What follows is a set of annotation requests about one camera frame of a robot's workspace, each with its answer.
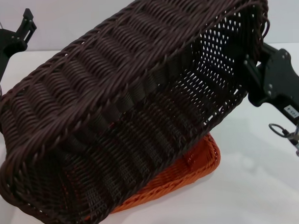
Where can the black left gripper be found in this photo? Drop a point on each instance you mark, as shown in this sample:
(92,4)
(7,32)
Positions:
(1,48)

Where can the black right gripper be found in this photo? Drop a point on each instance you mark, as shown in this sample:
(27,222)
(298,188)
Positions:
(278,83)

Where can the dark brown woven basket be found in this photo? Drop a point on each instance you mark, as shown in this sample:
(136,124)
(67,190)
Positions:
(109,98)

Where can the orange woven basket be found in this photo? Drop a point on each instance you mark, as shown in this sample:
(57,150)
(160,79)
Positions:
(181,170)

